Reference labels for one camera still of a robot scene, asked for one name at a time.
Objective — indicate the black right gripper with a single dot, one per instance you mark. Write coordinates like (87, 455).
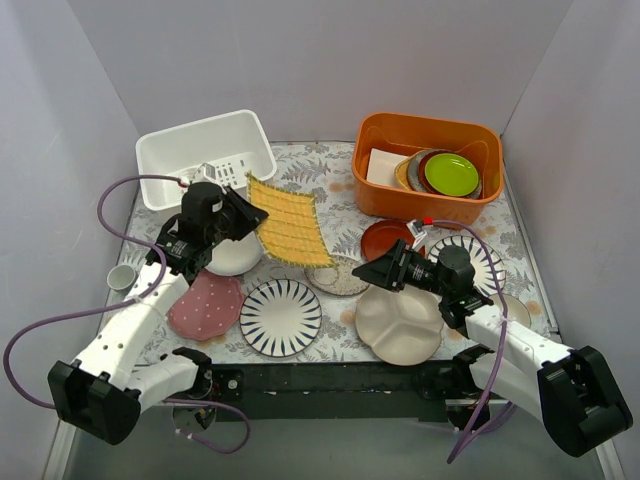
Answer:
(395, 268)

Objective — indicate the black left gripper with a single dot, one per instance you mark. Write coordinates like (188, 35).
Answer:
(237, 215)

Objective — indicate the yellow woven bamboo mat plate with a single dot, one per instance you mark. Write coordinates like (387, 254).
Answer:
(291, 233)

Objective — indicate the blue striped white plate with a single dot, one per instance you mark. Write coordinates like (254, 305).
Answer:
(280, 318)

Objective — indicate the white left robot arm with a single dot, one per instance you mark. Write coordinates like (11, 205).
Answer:
(101, 391)

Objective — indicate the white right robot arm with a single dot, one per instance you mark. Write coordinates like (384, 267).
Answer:
(572, 392)

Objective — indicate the white plastic bin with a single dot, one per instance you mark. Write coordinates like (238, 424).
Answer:
(235, 143)

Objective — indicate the grey plate in bin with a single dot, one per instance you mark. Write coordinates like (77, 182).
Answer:
(413, 172)

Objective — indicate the dark red plate in bin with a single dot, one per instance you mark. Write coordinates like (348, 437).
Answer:
(422, 172)

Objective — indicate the yellow basket plate in bin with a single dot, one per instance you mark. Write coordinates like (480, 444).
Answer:
(401, 174)

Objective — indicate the white square plate in bin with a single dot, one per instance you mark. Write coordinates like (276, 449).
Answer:
(381, 168)

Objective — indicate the orange plastic bin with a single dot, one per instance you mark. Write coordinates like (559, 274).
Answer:
(408, 134)

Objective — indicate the red lacquer round plate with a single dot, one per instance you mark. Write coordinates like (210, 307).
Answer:
(381, 236)

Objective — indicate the white deep bowl plate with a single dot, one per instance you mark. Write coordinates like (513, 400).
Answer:
(233, 258)

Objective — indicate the speckled oval ceramic plate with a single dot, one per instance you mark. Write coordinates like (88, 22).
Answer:
(338, 279)

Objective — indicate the beige divided plate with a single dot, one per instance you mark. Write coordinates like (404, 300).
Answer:
(403, 328)

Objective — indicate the pink polka dot plate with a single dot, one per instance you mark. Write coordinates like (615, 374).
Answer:
(208, 309)

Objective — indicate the lime green plate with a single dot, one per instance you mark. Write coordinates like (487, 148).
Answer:
(451, 174)

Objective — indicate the small beige saucer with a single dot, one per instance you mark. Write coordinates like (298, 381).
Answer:
(516, 310)

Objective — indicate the small white cup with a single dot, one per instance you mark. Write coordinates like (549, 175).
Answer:
(121, 278)

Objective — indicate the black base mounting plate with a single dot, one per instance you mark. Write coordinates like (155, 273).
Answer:
(354, 390)

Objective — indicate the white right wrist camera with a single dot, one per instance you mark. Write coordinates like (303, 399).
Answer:
(419, 231)

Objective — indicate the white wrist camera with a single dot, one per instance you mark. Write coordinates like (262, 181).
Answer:
(205, 173)
(419, 231)

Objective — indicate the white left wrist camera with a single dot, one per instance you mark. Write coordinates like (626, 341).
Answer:
(205, 173)

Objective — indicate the aluminium frame rail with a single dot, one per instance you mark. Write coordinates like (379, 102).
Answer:
(61, 447)

